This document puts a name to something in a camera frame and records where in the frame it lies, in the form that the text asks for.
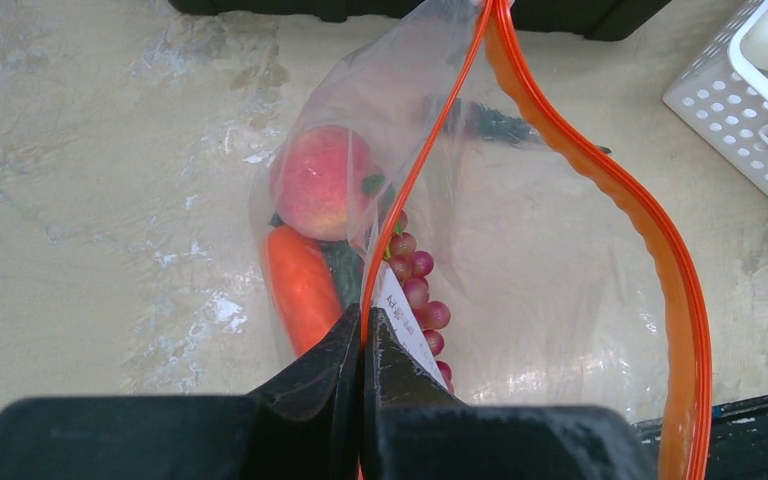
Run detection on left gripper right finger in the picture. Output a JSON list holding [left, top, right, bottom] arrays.
[[362, 309, 656, 479]]

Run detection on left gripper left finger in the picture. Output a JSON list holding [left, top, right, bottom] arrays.
[[0, 305, 362, 479]]

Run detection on orange toy carrot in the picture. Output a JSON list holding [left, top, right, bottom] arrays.
[[264, 225, 343, 356]]

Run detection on light red toy grapes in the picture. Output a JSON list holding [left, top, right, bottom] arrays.
[[376, 213, 454, 392]]

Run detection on green toy cucumber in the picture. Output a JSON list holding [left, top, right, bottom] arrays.
[[319, 240, 365, 310]]

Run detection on pink toy peach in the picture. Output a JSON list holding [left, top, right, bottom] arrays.
[[270, 125, 383, 241]]

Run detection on clear orange-zip bag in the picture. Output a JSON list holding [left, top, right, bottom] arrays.
[[249, 1, 712, 479]]

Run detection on black plastic toolbox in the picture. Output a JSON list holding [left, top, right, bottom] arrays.
[[166, 0, 673, 42]]

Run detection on white perforated plastic basket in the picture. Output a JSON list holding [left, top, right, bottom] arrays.
[[662, 1, 768, 197]]

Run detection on green handle screwdriver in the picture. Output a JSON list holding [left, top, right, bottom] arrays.
[[423, 97, 613, 156]]

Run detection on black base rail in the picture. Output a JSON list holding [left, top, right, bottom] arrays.
[[635, 387, 768, 480]]

